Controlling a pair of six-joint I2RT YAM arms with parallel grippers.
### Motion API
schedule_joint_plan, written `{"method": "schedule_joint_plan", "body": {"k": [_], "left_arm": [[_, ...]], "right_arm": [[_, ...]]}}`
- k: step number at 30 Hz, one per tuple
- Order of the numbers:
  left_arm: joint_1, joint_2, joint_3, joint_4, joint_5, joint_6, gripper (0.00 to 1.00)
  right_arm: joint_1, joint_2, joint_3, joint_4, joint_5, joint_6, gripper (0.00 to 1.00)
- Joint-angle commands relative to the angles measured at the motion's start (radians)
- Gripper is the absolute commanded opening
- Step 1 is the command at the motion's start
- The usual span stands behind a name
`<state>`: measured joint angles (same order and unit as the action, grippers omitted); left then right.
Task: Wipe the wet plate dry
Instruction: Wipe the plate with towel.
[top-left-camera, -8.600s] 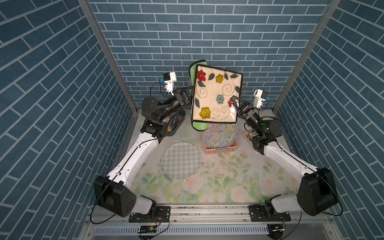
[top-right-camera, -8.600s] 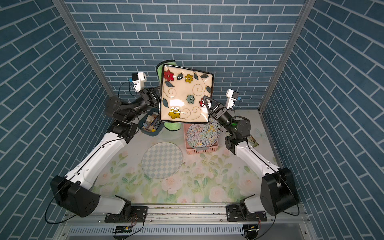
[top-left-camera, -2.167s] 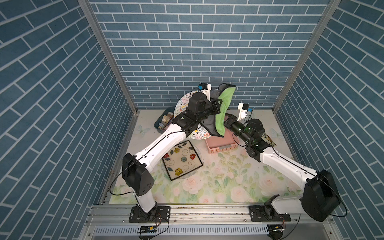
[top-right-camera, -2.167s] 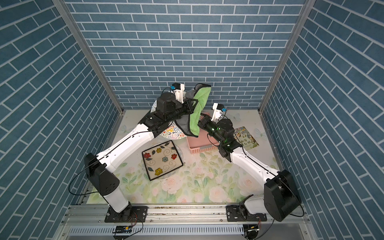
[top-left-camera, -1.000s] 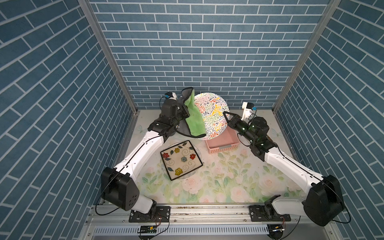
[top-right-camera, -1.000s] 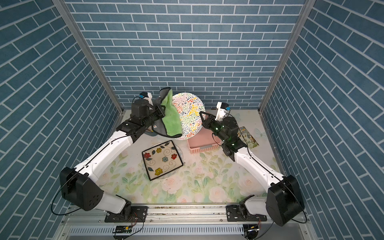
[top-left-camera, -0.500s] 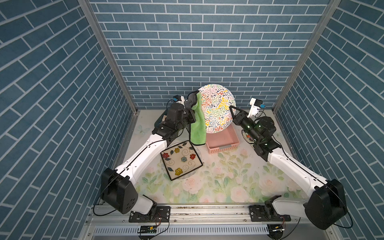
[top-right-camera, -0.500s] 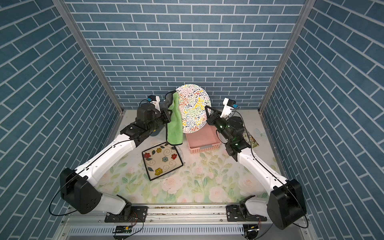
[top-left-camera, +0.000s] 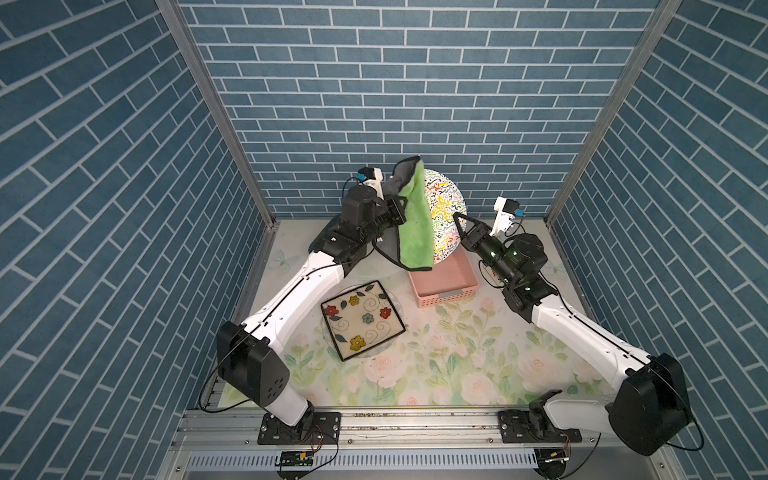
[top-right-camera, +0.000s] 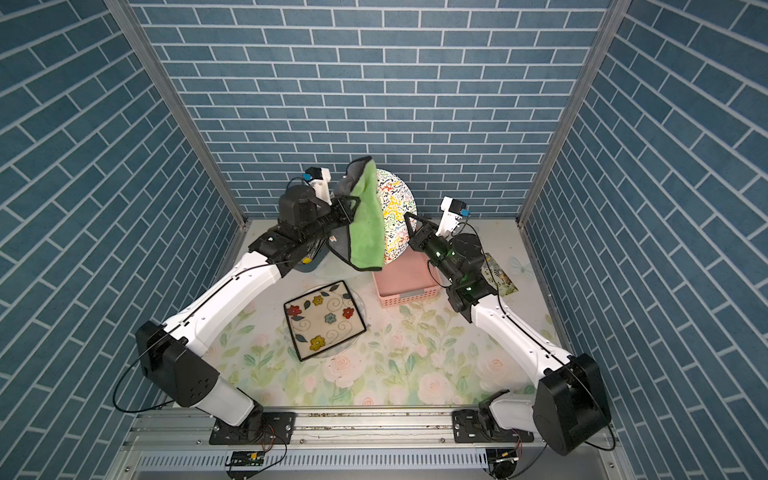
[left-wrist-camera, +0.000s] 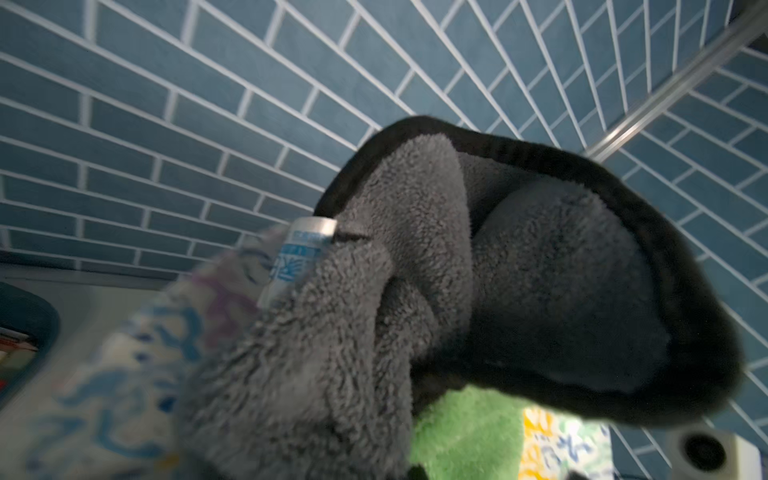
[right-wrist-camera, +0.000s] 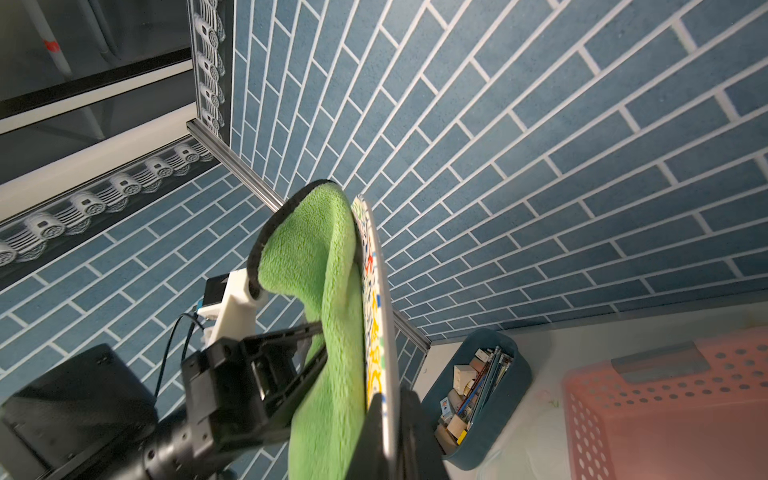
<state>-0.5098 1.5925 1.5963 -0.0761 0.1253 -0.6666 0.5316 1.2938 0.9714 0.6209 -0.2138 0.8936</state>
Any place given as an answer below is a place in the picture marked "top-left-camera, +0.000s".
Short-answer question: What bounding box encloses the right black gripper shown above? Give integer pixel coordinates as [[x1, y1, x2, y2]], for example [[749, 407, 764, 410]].
[[454, 214, 516, 289]]

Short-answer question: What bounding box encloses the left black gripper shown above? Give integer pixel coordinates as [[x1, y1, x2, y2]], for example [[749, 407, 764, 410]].
[[359, 197, 410, 247]]

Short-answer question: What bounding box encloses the round colourful patterned plate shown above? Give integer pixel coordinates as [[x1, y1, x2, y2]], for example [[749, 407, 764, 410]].
[[425, 169, 467, 265]]

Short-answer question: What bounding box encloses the green grey microfibre cloth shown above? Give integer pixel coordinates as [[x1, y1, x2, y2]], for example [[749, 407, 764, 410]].
[[375, 156, 434, 271]]

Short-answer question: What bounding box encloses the square floral plate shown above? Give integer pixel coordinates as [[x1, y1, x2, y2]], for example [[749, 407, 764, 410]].
[[320, 279, 408, 362]]

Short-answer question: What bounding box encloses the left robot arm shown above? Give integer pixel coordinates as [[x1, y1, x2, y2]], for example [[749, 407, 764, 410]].
[[214, 185, 407, 427]]

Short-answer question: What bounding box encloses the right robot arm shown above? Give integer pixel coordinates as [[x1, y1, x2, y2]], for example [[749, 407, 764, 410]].
[[453, 212, 695, 456]]

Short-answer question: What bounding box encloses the pink plastic basket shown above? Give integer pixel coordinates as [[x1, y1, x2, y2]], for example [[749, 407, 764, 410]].
[[409, 248, 479, 308]]

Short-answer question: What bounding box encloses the teal tray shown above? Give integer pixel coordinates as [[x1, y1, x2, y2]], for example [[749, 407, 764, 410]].
[[308, 215, 340, 253]]

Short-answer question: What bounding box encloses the floral table mat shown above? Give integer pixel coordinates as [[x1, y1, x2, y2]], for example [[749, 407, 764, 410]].
[[282, 254, 611, 407]]

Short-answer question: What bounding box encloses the left circuit board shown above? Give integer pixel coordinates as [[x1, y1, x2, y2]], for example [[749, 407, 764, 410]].
[[276, 451, 315, 471]]

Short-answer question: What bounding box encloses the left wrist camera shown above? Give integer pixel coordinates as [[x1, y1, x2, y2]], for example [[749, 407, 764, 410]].
[[357, 166, 384, 198]]

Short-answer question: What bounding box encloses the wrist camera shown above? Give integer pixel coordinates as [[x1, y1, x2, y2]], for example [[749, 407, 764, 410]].
[[491, 196, 525, 236], [357, 166, 384, 198]]

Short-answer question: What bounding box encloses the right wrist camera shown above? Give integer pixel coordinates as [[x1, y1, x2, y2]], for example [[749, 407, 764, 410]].
[[491, 196, 525, 236]]

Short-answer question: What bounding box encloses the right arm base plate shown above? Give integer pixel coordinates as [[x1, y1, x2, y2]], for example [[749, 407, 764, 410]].
[[497, 390, 582, 445]]

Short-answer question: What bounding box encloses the aluminium rail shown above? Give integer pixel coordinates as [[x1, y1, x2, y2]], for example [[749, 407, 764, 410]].
[[167, 405, 667, 451]]

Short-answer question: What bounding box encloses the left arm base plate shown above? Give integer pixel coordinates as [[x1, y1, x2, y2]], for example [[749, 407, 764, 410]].
[[257, 411, 342, 446]]

